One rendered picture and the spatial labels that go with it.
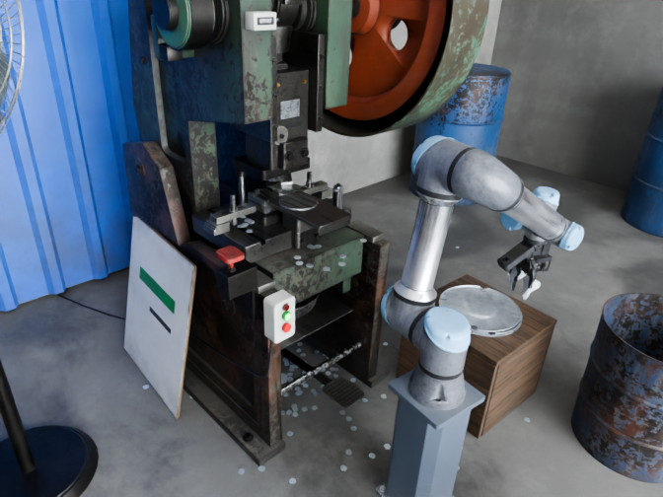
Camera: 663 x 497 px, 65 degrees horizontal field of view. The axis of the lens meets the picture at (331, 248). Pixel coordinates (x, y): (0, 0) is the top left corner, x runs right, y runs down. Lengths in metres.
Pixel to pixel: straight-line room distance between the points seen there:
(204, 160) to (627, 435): 1.61
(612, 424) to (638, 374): 0.23
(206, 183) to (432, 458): 1.09
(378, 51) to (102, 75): 1.31
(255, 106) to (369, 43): 0.54
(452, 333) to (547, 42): 3.68
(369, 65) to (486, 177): 0.79
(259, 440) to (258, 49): 1.23
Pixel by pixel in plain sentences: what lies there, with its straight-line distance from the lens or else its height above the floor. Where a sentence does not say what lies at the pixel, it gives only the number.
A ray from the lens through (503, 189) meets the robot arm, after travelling 1.21.
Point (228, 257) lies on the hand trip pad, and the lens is 1.38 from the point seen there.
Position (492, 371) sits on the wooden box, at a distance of 1.81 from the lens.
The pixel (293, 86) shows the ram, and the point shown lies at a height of 1.13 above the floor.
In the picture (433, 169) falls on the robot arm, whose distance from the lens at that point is 1.25.
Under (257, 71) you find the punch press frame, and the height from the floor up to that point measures 1.19.
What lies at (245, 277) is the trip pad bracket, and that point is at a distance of 1.44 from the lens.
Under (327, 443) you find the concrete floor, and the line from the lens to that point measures 1.91.
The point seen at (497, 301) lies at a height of 0.37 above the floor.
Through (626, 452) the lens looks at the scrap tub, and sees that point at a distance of 2.03.
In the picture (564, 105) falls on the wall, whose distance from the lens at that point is 4.71.
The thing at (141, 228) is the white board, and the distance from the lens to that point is 2.06.
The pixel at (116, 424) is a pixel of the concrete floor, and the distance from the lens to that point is 2.07.
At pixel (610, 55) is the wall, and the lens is 4.57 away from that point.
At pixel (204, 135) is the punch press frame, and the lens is 1.75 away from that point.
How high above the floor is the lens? 1.44
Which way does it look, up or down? 28 degrees down
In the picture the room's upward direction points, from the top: 3 degrees clockwise
